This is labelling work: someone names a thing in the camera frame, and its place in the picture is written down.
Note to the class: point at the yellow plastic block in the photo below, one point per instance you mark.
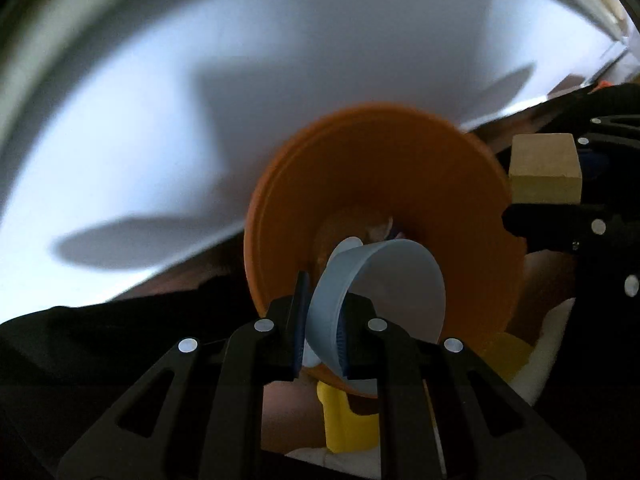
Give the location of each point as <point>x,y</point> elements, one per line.
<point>345,425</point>

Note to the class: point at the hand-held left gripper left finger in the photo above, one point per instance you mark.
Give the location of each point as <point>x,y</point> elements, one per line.
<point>300,322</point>

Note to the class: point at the wooden block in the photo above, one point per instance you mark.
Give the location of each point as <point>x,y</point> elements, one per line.
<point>545,170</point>

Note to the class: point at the orange plastic bin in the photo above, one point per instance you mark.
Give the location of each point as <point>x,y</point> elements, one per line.
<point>380,170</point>

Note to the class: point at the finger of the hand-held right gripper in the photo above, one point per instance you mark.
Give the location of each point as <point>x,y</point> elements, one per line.
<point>550,225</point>
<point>592,165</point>

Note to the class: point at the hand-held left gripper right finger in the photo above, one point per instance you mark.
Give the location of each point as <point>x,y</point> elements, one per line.
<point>342,345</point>

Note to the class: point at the light blue plastic bowl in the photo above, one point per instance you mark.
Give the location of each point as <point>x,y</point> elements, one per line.
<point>400,280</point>

